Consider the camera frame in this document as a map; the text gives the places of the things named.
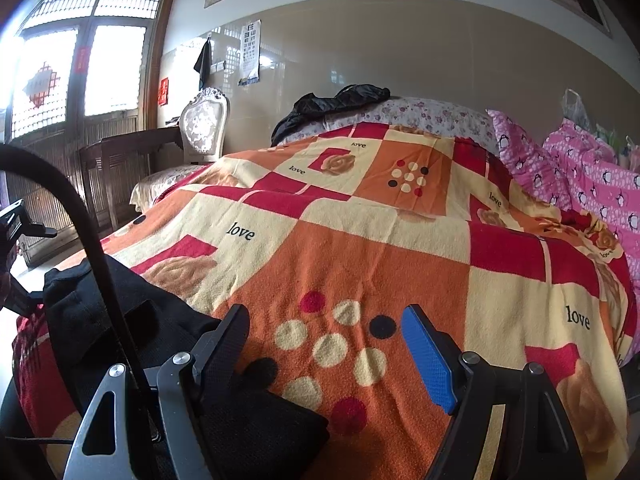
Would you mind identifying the wooden lattice door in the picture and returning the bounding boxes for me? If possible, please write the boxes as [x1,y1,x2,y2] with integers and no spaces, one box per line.
[0,0,182,271]

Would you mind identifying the eye chart poster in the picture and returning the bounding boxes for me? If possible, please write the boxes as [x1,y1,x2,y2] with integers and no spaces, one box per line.
[237,19,262,87]

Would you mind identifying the pink penguin print quilt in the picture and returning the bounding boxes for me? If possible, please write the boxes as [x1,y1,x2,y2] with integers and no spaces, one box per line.
[542,117,640,281]

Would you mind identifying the black cable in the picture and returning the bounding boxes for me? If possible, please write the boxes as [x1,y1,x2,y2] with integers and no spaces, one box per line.
[0,144,161,448]

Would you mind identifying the dark wooden table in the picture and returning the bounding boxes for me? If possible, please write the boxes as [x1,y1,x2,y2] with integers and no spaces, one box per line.
[77,125,185,238]

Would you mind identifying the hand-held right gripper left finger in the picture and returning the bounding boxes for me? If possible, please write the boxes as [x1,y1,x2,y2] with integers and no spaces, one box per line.
[62,304,251,480]

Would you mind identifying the black pants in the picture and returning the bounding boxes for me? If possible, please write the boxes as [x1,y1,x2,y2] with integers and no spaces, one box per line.
[40,260,331,480]

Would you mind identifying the floral bed sheet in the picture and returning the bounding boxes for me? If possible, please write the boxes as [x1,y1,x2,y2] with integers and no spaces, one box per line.
[280,96,501,156]

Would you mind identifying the black jacket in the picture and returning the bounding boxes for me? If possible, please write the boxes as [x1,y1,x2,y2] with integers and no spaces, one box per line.
[270,84,392,147]

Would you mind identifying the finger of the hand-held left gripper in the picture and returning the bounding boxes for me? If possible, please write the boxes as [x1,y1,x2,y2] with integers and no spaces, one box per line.
[0,269,47,317]

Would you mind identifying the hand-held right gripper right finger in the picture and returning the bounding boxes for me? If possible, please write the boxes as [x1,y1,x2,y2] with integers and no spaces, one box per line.
[400,304,586,480]

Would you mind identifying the white ornate chair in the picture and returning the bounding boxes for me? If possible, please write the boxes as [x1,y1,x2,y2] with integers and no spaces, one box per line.
[129,87,231,213]

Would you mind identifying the orange red printed blanket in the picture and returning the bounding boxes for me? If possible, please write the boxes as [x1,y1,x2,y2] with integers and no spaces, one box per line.
[12,122,638,480]

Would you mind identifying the pink penguin print pillow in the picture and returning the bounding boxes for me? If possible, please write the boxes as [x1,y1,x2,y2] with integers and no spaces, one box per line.
[486,108,573,209]

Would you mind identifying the clear plastic bag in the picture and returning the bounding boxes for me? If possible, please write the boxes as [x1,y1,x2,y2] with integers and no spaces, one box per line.
[559,88,593,133]

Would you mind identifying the black hanging cloth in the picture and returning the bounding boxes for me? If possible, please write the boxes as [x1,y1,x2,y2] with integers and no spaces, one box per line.
[193,37,212,95]

